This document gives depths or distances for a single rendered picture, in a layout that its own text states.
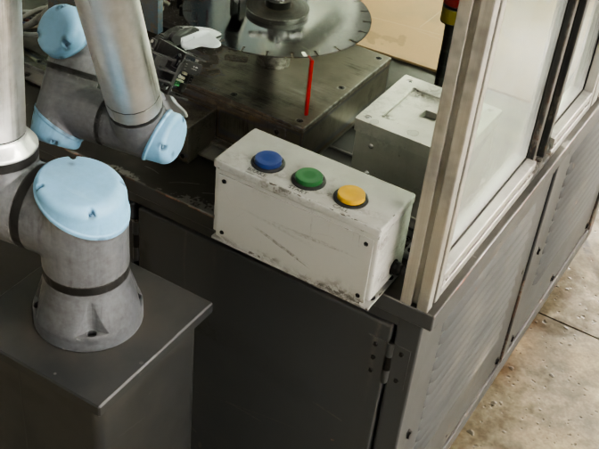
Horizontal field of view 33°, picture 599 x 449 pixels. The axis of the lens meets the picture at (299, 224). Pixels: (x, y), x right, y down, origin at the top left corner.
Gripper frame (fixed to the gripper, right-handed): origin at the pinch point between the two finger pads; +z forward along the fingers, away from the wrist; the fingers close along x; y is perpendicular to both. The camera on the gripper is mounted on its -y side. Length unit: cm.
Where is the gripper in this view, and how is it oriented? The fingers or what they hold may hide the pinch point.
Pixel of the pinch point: (199, 73)
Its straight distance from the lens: 172.0
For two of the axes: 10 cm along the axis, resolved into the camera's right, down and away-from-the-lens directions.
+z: 5.2, 0.8, 8.5
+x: 4.4, -8.8, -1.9
